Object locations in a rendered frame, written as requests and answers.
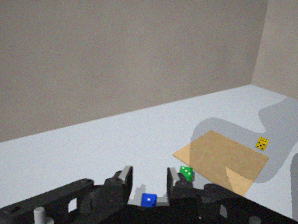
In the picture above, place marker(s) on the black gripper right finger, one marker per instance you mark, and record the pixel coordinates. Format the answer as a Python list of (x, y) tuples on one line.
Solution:
[(183, 208)]

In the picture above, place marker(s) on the yellow die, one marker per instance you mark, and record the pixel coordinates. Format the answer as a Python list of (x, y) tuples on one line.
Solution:
[(261, 143)]

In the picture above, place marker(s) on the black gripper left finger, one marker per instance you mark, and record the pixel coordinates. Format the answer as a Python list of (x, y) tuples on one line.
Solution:
[(52, 207)]

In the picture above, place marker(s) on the blue die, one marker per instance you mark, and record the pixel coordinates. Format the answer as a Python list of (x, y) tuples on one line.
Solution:
[(148, 200)]

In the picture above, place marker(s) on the green die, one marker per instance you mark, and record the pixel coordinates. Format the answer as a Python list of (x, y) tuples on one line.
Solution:
[(187, 171)]

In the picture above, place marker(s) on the tan square mat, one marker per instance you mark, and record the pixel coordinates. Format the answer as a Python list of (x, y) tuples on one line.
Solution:
[(223, 161)]

